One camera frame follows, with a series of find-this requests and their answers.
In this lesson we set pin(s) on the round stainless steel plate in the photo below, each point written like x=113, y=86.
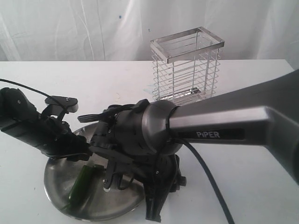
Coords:
x=59, y=177

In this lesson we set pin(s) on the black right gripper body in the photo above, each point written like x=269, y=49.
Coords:
x=156, y=169

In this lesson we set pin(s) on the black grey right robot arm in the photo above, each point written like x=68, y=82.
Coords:
x=143, y=139

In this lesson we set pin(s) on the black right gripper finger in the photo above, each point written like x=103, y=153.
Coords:
x=155, y=197

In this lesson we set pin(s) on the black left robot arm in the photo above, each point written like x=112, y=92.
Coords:
x=20, y=119

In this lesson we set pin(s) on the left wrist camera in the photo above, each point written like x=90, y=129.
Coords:
x=54, y=104

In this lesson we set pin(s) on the green chili pepper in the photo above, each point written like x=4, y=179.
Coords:
x=80, y=187

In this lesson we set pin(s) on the metal wire utensil rack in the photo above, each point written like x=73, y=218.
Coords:
x=186, y=65

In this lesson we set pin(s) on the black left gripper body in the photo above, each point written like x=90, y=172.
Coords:
x=57, y=141

